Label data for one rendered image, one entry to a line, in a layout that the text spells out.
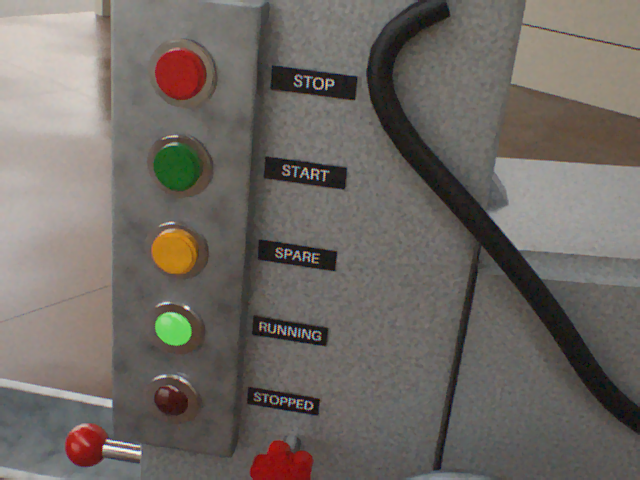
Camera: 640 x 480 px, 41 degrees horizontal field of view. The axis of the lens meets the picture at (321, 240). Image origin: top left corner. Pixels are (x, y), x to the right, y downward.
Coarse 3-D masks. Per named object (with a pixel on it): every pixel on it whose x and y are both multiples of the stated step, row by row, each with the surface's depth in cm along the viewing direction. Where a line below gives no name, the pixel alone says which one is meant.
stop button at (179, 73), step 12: (168, 60) 43; (180, 60) 43; (192, 60) 43; (156, 72) 44; (168, 72) 44; (180, 72) 43; (192, 72) 43; (204, 72) 44; (168, 84) 44; (180, 84) 44; (192, 84) 44; (180, 96) 44; (192, 96) 44
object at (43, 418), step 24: (0, 384) 77; (24, 384) 77; (0, 408) 78; (24, 408) 77; (48, 408) 77; (72, 408) 76; (96, 408) 76; (0, 432) 77; (24, 432) 78; (48, 432) 78; (0, 456) 75; (24, 456) 75; (48, 456) 75
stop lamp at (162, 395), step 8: (160, 392) 52; (168, 392) 52; (176, 392) 52; (160, 400) 52; (168, 400) 52; (176, 400) 52; (184, 400) 52; (160, 408) 52; (168, 408) 52; (176, 408) 52; (184, 408) 52
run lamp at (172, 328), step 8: (160, 320) 50; (168, 320) 50; (176, 320) 50; (184, 320) 50; (160, 328) 50; (168, 328) 50; (176, 328) 50; (184, 328) 50; (160, 336) 50; (168, 336) 50; (176, 336) 50; (184, 336) 50; (176, 344) 50
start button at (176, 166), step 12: (180, 144) 45; (156, 156) 46; (168, 156) 45; (180, 156) 45; (192, 156) 45; (156, 168) 46; (168, 168) 46; (180, 168) 46; (192, 168) 45; (168, 180) 46; (180, 180) 46; (192, 180) 46
